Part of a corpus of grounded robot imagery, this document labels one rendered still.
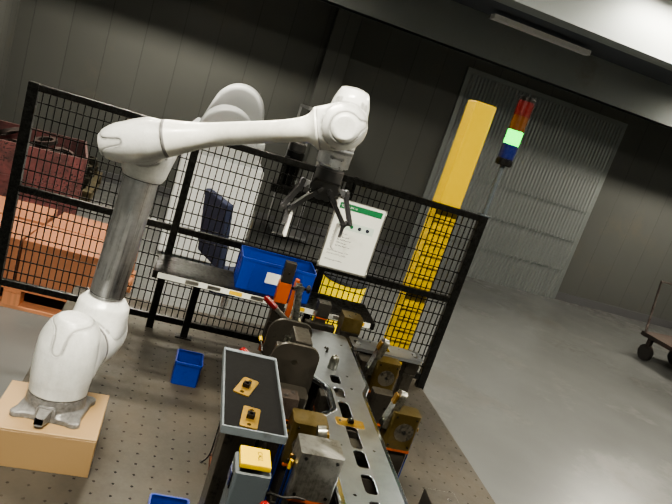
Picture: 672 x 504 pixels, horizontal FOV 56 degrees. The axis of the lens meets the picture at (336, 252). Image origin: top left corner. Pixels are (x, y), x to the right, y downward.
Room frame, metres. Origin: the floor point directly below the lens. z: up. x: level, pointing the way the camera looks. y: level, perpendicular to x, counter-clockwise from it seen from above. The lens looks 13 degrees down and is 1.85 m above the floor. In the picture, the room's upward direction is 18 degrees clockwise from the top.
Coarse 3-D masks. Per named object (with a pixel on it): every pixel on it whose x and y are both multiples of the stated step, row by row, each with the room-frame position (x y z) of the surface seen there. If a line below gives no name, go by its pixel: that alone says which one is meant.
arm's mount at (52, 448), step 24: (24, 384) 1.65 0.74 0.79; (0, 408) 1.49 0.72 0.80; (96, 408) 1.64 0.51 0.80; (0, 432) 1.41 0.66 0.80; (24, 432) 1.43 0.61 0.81; (48, 432) 1.45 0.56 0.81; (72, 432) 1.48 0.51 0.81; (96, 432) 1.51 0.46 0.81; (0, 456) 1.41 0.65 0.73; (24, 456) 1.43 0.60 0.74; (48, 456) 1.44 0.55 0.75; (72, 456) 1.46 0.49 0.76
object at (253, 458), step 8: (240, 448) 1.10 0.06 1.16; (248, 448) 1.11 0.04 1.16; (256, 448) 1.12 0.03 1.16; (240, 456) 1.08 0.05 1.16; (248, 456) 1.08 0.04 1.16; (256, 456) 1.09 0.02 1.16; (264, 456) 1.10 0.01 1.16; (240, 464) 1.06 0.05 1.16; (248, 464) 1.06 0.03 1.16; (256, 464) 1.06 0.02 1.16; (264, 464) 1.07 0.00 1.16
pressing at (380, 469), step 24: (312, 336) 2.20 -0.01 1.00; (336, 336) 2.27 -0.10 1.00; (336, 384) 1.86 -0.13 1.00; (360, 384) 1.92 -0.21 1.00; (336, 408) 1.70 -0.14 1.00; (360, 408) 1.76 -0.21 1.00; (336, 432) 1.57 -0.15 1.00; (360, 432) 1.61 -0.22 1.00; (384, 456) 1.53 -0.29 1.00; (360, 480) 1.38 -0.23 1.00; (384, 480) 1.42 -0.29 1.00
